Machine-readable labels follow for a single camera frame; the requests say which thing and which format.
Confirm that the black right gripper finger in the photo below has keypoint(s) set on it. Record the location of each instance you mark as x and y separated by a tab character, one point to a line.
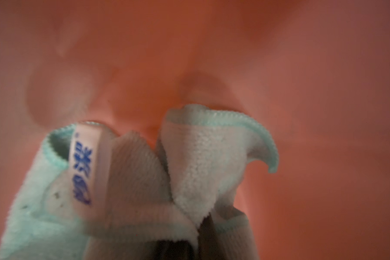
209	247

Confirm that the mint green microfibre cloth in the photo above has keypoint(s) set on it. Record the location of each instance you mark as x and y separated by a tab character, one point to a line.
93	195

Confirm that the pink plastic bucket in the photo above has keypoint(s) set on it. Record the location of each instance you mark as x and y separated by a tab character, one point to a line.
316	74

